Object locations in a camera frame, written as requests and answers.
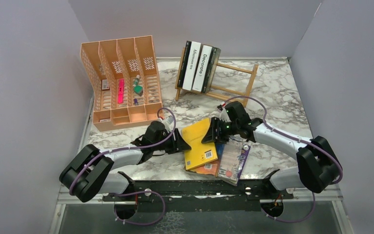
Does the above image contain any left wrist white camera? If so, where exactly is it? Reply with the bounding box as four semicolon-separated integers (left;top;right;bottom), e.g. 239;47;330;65
160;116;174;132

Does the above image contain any yellow book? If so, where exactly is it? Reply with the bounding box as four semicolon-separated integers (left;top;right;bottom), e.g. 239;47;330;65
182;118;218;171

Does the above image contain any small red white box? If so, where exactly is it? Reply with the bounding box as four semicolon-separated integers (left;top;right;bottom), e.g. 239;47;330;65
101;79;110;90

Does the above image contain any dark green book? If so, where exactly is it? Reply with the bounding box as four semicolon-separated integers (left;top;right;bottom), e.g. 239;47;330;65
201;47;221;94

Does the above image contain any orange plastic file organizer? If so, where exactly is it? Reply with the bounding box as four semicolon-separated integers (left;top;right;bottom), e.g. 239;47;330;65
80;36;164;132

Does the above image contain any black Moon and Sixpence book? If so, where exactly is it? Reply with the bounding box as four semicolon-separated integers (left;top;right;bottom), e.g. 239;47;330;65
177;40;192;88

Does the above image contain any blue orange book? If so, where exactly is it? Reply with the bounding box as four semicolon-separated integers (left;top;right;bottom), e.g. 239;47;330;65
184;144;225;177

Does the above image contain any white Decorate Furniture book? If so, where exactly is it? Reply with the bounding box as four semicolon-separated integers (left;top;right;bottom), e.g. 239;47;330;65
192;45;212;92

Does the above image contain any black metal base rail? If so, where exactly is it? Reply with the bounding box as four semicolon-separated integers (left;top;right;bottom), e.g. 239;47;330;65
68;161;295;214

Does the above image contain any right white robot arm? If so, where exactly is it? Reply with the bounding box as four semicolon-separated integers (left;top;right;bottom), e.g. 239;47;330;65
201;101;343;198

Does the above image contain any pink highlighter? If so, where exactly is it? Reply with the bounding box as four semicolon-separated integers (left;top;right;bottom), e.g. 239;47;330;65
117;78;125;104

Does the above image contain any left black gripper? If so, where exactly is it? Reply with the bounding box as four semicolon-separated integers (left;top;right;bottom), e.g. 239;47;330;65
152;128;191;155

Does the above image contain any white Afternoon tea book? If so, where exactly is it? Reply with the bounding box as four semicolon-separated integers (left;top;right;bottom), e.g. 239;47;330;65
182;41;202;91

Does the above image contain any wooden book rack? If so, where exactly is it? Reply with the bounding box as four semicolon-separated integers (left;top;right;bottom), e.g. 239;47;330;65
174;58;259;107

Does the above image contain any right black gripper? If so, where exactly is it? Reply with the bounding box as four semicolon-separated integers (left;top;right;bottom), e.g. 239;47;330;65
201;117;239;145

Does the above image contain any floral purple book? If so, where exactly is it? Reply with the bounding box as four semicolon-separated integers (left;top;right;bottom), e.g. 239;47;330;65
216;141;251;186

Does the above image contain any green glue bottle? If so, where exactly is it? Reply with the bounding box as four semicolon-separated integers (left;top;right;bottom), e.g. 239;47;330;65
132;75;143;96

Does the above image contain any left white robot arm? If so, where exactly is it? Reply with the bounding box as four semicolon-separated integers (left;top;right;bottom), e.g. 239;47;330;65
59;120;191;202

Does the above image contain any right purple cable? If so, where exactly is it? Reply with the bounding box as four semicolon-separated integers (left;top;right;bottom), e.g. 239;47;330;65
219;95;344;224

